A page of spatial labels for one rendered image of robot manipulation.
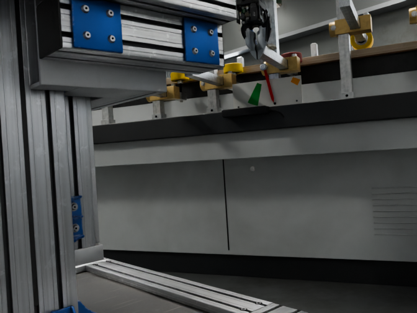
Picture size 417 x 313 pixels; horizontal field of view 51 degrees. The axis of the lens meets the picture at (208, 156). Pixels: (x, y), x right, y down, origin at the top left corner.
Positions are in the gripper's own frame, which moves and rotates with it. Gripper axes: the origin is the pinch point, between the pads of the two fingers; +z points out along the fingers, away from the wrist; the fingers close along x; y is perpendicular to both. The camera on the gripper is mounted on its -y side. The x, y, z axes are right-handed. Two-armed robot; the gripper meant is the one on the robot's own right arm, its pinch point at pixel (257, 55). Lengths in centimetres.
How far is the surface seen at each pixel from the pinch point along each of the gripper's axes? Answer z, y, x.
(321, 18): -180, -600, -78
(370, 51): -6, -49, 28
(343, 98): 12.2, -29.6, 19.8
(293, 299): 83, -31, -2
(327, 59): -5, -49, 12
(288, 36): -160, -596, -132
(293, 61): -2.7, -29.3, 3.6
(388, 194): 47, -52, 31
